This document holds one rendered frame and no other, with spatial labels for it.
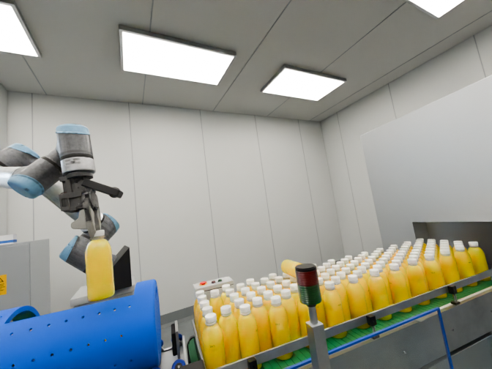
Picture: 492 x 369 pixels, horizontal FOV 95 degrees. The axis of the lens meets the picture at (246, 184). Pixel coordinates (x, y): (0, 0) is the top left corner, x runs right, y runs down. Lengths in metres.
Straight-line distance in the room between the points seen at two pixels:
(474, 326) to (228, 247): 3.18
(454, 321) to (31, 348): 1.57
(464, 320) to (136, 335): 1.38
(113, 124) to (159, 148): 0.73
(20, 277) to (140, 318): 1.79
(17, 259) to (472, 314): 2.94
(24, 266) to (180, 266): 1.96
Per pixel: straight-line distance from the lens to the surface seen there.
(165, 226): 3.76
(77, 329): 0.93
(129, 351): 0.92
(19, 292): 2.61
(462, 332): 1.55
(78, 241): 1.73
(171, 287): 3.88
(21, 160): 1.56
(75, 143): 0.91
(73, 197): 0.87
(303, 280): 0.72
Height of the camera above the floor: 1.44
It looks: 7 degrees up
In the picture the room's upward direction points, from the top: 8 degrees counter-clockwise
